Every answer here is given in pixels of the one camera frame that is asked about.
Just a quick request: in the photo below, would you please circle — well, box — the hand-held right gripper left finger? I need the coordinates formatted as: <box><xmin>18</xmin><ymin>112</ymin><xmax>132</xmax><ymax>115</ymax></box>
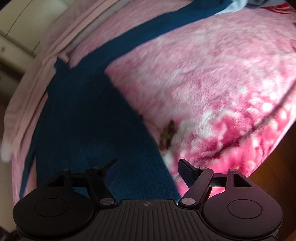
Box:
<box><xmin>46</xmin><ymin>158</ymin><xmax>118</xmax><ymax>209</ymax></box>

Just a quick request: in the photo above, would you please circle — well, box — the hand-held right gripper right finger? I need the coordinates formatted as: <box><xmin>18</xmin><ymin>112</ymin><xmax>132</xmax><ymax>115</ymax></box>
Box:
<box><xmin>178</xmin><ymin>158</ymin><xmax>252</xmax><ymax>208</ymax></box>

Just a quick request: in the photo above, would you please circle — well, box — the teal blue sweater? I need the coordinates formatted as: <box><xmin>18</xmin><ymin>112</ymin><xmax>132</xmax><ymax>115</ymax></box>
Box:
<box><xmin>20</xmin><ymin>0</ymin><xmax>234</xmax><ymax>202</ymax></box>

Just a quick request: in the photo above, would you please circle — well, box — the pink floral blanket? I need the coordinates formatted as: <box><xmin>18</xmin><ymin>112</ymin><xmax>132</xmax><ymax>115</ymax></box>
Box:
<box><xmin>11</xmin><ymin>2</ymin><xmax>296</xmax><ymax>204</ymax></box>

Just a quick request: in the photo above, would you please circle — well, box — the white pillow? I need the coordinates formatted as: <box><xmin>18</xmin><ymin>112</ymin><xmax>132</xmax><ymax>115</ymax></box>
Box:
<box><xmin>0</xmin><ymin>137</ymin><xmax>13</xmax><ymax>163</ymax></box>

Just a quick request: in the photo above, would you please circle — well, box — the pale pink quilt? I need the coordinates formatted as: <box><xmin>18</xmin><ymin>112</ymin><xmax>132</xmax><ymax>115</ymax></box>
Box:
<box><xmin>0</xmin><ymin>0</ymin><xmax>119</xmax><ymax>163</ymax></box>

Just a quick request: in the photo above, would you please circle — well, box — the white wardrobe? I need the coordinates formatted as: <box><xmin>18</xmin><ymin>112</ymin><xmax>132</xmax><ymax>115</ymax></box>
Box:
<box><xmin>0</xmin><ymin>0</ymin><xmax>68</xmax><ymax>81</ymax></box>

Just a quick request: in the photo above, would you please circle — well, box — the white garment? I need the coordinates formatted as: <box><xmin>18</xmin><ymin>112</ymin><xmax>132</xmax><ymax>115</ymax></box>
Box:
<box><xmin>221</xmin><ymin>0</ymin><xmax>250</xmax><ymax>14</ymax></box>

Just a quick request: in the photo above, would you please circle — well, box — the light blue-grey garment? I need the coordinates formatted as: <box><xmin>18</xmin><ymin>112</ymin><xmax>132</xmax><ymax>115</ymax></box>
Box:
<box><xmin>247</xmin><ymin>0</ymin><xmax>269</xmax><ymax>8</ymax></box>

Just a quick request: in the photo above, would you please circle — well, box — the red striped cloth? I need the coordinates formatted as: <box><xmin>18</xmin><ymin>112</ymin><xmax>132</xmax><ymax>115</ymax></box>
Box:
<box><xmin>261</xmin><ymin>1</ymin><xmax>293</xmax><ymax>15</ymax></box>

